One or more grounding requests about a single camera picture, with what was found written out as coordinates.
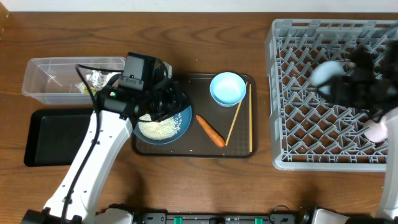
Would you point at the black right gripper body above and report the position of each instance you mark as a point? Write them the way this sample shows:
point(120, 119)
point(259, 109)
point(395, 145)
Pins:
point(356, 94)

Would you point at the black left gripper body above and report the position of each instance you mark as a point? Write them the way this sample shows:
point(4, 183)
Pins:
point(164, 102)

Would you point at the pink plastic cup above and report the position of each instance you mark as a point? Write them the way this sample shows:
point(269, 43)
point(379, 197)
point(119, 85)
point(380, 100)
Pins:
point(376, 132)

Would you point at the light blue plastic cup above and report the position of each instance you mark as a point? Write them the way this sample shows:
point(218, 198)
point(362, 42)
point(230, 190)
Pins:
point(325, 72)

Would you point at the light blue bowl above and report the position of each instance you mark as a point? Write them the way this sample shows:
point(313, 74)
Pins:
point(227, 89)

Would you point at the foil snack wrapper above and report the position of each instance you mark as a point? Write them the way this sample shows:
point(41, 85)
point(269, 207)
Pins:
point(96, 80)

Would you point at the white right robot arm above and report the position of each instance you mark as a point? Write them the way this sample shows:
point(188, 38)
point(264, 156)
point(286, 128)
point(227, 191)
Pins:
point(387, 209)

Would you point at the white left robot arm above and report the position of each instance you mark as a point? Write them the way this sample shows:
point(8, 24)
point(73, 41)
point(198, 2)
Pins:
point(115, 115)

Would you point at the grey dishwasher rack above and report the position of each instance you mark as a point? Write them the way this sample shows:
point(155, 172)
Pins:
point(307, 133)

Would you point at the dark blue plate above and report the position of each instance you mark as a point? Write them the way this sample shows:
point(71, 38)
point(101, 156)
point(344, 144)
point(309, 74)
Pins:
point(186, 120)

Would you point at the pile of white rice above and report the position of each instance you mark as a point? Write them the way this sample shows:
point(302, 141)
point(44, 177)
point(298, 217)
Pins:
point(160, 130)

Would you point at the dark brown serving tray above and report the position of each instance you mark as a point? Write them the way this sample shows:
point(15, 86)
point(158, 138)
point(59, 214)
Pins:
point(195, 142)

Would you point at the orange carrot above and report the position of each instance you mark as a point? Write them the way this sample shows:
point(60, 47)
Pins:
point(212, 134)

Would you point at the wooden chopstick left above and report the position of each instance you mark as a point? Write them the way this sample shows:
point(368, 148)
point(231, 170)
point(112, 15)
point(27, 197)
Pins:
point(237, 112)

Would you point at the clear plastic bin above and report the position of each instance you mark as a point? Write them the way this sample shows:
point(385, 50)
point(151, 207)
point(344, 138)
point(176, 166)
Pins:
point(54, 81)

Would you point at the black plastic tray bin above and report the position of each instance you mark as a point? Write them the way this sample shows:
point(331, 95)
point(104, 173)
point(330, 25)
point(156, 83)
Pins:
point(55, 136)

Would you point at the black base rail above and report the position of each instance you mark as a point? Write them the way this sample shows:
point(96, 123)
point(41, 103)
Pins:
point(122, 214)

